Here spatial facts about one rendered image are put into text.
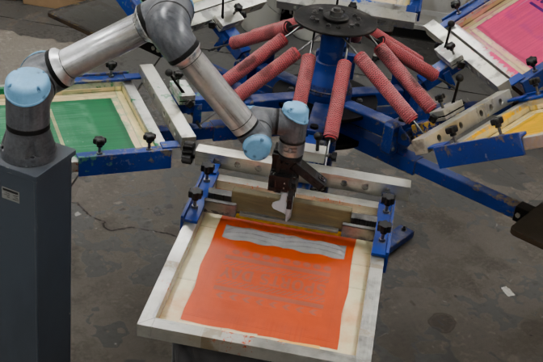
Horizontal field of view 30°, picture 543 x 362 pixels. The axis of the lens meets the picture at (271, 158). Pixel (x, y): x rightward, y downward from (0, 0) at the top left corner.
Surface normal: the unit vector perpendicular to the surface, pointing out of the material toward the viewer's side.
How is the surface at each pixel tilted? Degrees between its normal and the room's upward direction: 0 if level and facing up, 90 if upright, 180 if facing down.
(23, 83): 7
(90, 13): 0
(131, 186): 0
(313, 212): 90
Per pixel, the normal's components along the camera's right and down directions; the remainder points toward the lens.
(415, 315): 0.10, -0.87
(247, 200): -0.17, 0.47
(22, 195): -0.42, 0.40
